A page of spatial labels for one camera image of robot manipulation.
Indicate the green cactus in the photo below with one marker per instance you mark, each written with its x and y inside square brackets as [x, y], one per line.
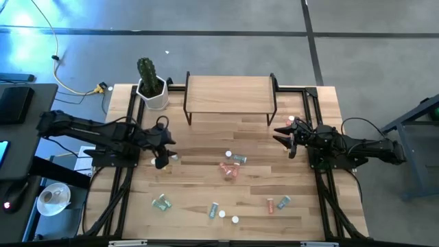
[148, 75]

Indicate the wooden shelf black metal legs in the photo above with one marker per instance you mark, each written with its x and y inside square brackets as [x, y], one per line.
[229, 94]

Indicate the black computer mouse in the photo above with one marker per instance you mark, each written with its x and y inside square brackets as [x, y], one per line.
[15, 195]

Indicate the black desk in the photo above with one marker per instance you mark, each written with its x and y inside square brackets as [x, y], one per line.
[34, 137]

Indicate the smartphone with lit screen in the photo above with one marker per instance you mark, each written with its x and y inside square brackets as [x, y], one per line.
[2, 152]

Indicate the white paper sheet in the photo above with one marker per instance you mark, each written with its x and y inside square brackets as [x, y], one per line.
[82, 163]

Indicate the blue-grey metal cart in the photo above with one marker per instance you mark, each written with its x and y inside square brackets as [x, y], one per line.
[406, 158]

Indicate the black desk crossbar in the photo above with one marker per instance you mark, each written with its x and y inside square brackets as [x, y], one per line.
[61, 173]

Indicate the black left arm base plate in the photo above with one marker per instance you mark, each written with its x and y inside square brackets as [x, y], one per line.
[113, 161]

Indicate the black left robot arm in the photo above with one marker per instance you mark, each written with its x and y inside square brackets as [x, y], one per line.
[85, 130]

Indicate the small coffee cup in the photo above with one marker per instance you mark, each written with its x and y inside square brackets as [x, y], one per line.
[47, 196]

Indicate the yellow plug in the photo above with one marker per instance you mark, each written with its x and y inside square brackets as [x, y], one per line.
[99, 89]

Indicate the black aluminium table frame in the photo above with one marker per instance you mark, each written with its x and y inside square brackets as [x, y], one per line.
[188, 244]

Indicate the black bar-shaped device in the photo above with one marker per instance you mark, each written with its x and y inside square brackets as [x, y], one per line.
[17, 77]

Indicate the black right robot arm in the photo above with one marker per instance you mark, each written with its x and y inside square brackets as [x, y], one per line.
[370, 147]

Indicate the white faceted plant pot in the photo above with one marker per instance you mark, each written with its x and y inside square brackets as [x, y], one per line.
[159, 101]

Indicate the black flat box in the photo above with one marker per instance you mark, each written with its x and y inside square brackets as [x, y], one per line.
[15, 104]

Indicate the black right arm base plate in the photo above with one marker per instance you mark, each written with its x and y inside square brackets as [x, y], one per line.
[329, 164]

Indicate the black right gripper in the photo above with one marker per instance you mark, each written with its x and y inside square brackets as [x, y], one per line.
[302, 135]

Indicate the silver metal bracket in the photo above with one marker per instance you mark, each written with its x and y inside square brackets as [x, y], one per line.
[127, 243]
[319, 244]

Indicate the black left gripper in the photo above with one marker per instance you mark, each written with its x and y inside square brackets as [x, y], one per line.
[157, 137]

